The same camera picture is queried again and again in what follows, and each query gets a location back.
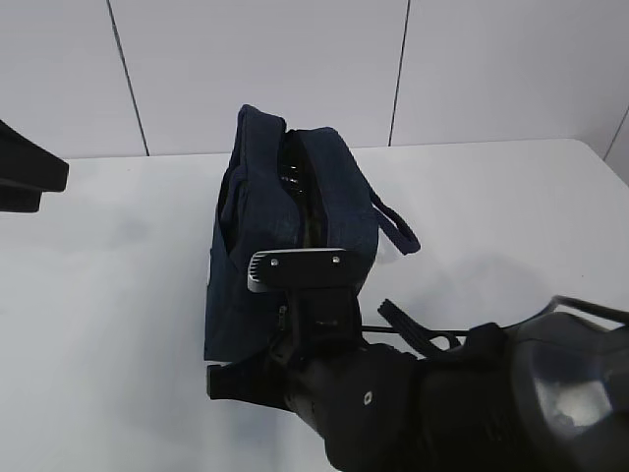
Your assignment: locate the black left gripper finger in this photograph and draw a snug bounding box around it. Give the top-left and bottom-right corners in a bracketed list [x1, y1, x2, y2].
[1, 122, 69, 212]

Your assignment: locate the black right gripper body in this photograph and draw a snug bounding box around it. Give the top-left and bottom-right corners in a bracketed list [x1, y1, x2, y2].
[270, 289, 388, 418]

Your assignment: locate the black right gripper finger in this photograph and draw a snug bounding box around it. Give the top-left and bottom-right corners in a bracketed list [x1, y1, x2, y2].
[206, 358, 289, 411]

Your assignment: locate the dark blue lunch bag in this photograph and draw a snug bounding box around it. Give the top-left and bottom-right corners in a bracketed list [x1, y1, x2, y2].
[203, 104, 421, 362]

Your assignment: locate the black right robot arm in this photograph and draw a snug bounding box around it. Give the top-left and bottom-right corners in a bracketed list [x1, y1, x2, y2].
[207, 296, 628, 471]

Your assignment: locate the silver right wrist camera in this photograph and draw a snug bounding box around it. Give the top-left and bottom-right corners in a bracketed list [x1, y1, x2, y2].
[247, 248, 369, 345]

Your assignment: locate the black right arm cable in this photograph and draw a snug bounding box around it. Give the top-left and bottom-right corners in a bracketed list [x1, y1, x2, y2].
[361, 294, 629, 360]

